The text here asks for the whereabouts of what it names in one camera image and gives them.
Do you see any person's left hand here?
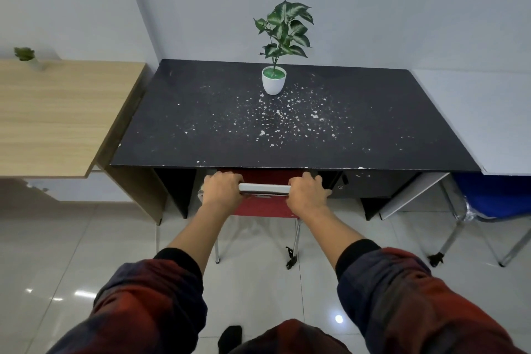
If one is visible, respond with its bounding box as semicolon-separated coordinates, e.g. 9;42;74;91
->
200;171;246;217

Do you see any person's right hand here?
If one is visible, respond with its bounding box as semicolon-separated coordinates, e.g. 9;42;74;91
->
286;171;332;220

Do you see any red chair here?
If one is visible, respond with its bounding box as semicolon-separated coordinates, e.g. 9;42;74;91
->
197;168;329;270

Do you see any blue chair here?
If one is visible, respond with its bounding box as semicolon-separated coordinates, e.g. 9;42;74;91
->
427;173;531;268

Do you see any person's left forearm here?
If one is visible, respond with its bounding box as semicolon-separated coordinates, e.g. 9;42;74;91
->
45;204;233;354

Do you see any person's right forearm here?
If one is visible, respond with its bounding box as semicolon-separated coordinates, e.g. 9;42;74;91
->
305;208;528;354

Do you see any person's plaid shirt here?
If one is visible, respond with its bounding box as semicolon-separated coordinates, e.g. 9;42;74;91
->
228;318;353;354

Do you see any person's left foot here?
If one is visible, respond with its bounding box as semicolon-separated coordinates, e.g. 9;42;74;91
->
217;325;243;354

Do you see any black table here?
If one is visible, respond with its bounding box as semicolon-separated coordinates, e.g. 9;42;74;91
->
108;59;482;222

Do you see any green plant in white pot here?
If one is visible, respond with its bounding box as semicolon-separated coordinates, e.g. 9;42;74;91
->
253;0;315;96

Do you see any wooden table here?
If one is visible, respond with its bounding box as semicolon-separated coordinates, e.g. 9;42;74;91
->
0;60;169;226

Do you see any white table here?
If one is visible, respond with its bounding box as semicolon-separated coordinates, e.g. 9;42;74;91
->
379;69;531;221

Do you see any tiny green plant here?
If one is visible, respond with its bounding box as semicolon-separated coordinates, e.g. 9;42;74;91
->
13;46;44;72

